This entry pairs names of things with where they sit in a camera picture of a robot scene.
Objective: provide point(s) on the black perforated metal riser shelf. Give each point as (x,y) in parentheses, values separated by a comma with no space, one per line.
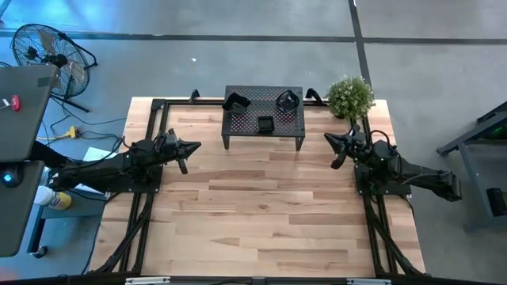
(261,130)

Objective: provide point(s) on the white paper sheet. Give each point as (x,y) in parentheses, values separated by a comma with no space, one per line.
(93,154)

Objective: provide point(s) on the small red object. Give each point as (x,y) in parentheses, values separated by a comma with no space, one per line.
(16,103)

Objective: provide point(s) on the black leaf-shaped mini plate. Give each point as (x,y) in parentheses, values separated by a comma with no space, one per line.
(288,101)

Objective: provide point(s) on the yellow power plug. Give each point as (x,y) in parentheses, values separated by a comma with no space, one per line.
(72,132)

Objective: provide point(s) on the green potted plant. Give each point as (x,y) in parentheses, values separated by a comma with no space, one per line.
(350,97)

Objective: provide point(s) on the black wavy square mini plate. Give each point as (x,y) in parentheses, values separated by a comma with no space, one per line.
(236,103)

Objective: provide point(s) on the grey desk panel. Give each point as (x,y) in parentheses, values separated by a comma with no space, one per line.
(16,221)

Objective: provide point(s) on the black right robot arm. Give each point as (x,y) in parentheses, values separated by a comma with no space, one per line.
(428,178)

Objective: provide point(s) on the silver metal bracket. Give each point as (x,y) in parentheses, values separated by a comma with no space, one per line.
(147,280)
(369,281)

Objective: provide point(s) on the grey metal table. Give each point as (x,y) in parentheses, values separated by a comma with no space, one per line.
(475,178)

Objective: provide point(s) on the black small square mini plate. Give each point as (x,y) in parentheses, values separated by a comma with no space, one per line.
(265,124)

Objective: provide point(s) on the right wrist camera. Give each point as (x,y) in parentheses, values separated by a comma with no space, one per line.
(355,130)

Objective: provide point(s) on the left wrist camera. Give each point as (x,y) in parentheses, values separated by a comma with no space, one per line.
(172,133)

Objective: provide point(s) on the black mouse with blue light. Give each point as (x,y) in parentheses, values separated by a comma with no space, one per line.
(11,176)

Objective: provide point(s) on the black box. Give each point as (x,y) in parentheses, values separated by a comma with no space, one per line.
(497,202)

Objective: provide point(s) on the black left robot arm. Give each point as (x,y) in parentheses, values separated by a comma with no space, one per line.
(99,170)

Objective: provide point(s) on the left gripper black rod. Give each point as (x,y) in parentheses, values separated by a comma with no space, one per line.
(183,166)

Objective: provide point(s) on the blue-grey desk base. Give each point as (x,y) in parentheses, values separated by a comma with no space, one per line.
(79,207)

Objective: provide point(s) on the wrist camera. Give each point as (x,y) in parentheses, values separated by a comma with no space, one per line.
(172,133)
(355,130)

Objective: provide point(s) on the black curved bracket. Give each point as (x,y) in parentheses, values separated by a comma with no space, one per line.
(194,94)
(315,96)

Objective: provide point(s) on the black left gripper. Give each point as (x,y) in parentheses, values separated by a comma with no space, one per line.
(170,148)

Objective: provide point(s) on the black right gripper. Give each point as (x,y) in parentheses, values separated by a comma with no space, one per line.
(354,146)

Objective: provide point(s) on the grey desk top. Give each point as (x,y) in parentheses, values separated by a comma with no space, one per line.
(24,126)

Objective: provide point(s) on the black floor fan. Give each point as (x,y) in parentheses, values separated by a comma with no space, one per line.
(59,61)

